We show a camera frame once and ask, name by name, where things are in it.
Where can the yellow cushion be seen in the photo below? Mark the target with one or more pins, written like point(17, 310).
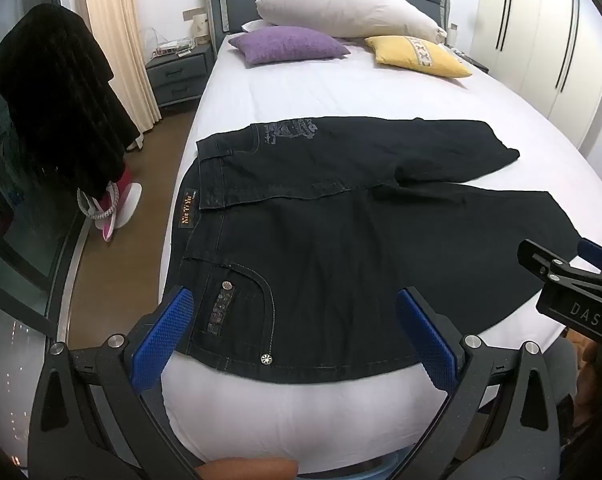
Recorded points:
point(416, 57)

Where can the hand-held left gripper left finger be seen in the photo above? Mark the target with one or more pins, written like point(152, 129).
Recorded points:
point(166, 340)

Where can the bed with white sheet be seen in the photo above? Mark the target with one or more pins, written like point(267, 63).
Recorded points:
point(331, 95)

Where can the purple cushion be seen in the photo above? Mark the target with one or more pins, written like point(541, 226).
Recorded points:
point(286, 45)

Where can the black hanging garment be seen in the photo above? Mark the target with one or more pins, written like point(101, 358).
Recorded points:
point(56, 100)

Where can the white wardrobe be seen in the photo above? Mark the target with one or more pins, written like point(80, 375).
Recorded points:
point(546, 35)

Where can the black denim pants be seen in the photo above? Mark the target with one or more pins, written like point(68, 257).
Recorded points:
point(331, 260)

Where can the dark bedside table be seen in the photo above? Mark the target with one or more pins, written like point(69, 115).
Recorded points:
point(473, 62)

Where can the flat white pillow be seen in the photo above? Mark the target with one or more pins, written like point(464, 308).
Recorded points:
point(256, 26)

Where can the large white pillow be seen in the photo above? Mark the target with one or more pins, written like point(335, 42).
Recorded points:
point(346, 5)

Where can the grey nightstand with drawers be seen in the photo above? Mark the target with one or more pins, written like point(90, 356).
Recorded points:
point(178, 77)

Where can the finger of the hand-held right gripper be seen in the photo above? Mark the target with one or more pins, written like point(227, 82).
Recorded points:
point(538, 257)
point(598, 255)

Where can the clear acrylic organiser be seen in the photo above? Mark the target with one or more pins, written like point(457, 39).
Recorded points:
point(171, 49)

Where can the person's left hand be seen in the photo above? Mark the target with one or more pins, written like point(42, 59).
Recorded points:
point(246, 470)

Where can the wall switch plate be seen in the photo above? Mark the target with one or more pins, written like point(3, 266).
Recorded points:
point(192, 14)

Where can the cream curtain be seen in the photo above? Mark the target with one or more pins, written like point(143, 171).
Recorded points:
point(121, 35)

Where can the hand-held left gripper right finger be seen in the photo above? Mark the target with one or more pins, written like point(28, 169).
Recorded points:
point(426, 340)

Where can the pink white slippers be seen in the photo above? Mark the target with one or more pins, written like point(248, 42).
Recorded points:
point(116, 205)

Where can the small white lamp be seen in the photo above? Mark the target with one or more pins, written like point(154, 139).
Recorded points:
point(199, 30)

